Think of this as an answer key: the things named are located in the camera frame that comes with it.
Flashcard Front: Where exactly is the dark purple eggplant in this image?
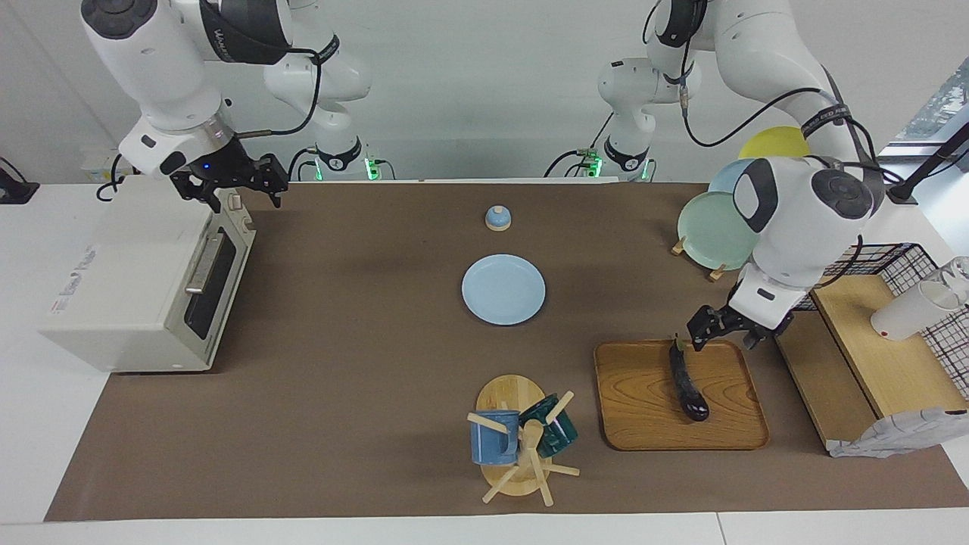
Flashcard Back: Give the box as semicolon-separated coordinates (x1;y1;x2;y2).
668;337;711;422

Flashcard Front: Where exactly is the toaster oven glass door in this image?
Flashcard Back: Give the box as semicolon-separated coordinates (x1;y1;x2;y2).
182;203;257;366

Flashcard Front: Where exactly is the small light blue plate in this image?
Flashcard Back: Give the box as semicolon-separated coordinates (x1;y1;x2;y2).
461;254;547;326

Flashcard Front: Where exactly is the white toaster oven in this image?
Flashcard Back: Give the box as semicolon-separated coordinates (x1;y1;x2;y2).
38;176;257;373

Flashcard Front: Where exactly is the wooden plate rack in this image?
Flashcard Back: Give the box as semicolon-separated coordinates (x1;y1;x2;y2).
671;236;728;282

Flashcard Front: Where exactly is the pale green plate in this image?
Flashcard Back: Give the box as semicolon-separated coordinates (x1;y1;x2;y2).
678;191;762;271

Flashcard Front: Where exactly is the rectangular wooden tray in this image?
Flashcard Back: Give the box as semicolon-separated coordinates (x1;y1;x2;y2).
593;340;771;452

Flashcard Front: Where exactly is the large light blue plate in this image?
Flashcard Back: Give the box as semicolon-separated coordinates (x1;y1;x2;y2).
708;157;759;196

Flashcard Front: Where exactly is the white cup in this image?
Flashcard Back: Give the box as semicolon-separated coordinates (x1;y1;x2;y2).
871;282;957;341

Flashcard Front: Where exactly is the dark green mug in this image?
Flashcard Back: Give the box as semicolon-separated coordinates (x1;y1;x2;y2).
519;394;579;458

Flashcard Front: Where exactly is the yellow plate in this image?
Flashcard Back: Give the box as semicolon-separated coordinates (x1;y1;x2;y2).
738;126;811;161

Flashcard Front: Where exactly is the wooden mug tree stand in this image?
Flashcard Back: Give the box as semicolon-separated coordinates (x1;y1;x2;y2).
466;374;582;506

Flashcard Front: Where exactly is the brown table mat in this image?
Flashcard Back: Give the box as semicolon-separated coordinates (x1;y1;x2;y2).
44;182;969;523

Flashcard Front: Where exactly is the clear glass cup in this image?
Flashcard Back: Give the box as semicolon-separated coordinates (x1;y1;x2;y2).
940;256;969;307

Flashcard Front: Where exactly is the blue mug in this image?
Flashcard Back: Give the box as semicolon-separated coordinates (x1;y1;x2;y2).
469;410;522;466

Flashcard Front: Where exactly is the black clamp stand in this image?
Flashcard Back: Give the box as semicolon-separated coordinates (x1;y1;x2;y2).
882;121;969;205

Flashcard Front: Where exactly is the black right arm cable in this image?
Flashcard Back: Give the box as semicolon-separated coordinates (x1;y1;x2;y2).
235;45;323;139

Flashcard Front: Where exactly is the black tangled table cable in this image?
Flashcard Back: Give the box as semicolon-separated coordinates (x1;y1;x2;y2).
96;151;145;202

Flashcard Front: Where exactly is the wooden shelf with wire mesh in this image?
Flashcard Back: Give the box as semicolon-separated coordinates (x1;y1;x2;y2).
774;242;969;459

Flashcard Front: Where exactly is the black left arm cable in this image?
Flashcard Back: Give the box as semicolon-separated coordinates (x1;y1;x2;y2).
642;0;921;199

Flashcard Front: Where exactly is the black desk mount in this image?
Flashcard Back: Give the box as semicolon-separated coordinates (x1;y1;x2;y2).
0;157;40;205

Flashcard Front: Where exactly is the black arm base cable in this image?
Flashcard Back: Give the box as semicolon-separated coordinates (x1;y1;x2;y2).
545;114;615;179

